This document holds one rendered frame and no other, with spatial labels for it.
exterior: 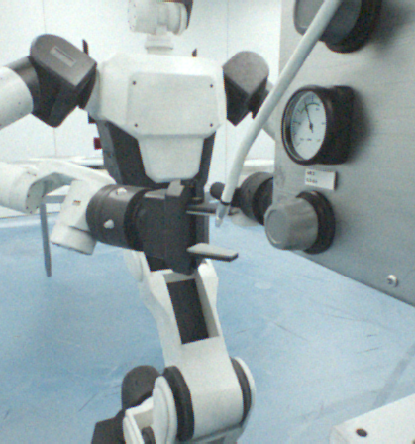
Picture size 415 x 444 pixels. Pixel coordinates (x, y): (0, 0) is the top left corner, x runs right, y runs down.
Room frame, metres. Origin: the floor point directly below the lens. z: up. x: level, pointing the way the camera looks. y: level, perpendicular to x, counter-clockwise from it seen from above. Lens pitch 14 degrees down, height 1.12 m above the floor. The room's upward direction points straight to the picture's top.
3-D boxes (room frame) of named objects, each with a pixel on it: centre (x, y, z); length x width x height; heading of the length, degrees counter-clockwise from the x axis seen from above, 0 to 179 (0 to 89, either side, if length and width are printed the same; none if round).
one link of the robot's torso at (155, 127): (1.01, 0.12, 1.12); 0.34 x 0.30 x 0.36; 115
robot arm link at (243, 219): (0.77, -0.08, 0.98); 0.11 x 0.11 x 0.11; 17
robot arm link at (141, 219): (0.54, 0.07, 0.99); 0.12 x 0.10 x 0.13; 57
